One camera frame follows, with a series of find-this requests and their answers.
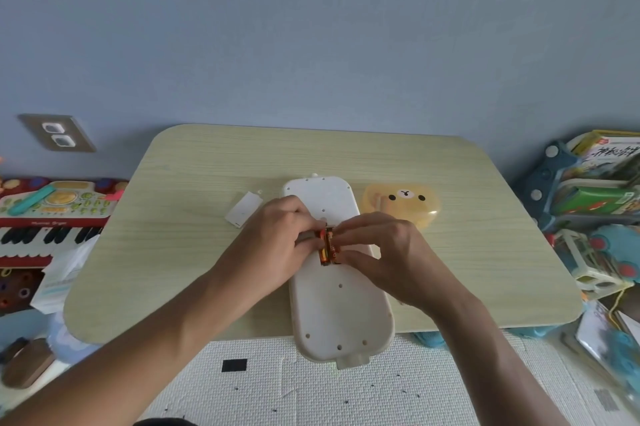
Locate person's left hand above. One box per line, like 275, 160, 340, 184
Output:
216, 195, 323, 302

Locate person's right hand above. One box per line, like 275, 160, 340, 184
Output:
327, 212, 470, 315

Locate person's right forearm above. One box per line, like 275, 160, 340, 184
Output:
427, 286, 573, 426

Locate person's left forearm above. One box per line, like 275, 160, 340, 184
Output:
0, 263, 281, 426

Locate white plastic toy board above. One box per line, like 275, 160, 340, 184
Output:
281, 174, 396, 371

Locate white battery cover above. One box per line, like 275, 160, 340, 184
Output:
224, 189, 264, 229

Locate yellow bear face container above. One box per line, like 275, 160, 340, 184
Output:
361, 182, 443, 232

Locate white foam play mat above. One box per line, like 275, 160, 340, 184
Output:
134, 328, 640, 426

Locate blue toy book rack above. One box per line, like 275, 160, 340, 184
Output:
515, 140, 640, 234

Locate white shape sorter toy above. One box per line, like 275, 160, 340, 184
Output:
551, 228, 634, 300

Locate green picture book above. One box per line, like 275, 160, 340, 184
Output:
550, 185, 640, 216

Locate red toy piano keyboard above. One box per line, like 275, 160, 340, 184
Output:
0, 179, 130, 271

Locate white tissue packet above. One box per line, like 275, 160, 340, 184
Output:
30, 235, 101, 315

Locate blue bear toy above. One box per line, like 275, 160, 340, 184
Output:
589, 224, 640, 284

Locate light blue picture book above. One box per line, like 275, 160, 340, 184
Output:
575, 300, 640, 394

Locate picture book with landscape cover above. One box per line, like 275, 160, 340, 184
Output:
570, 129, 640, 183

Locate colourful peg toy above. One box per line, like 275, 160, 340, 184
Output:
0, 266, 47, 315

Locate brown wooden toy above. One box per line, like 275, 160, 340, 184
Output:
0, 338, 57, 389

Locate metal wall outlet plate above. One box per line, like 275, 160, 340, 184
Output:
18, 114, 97, 153

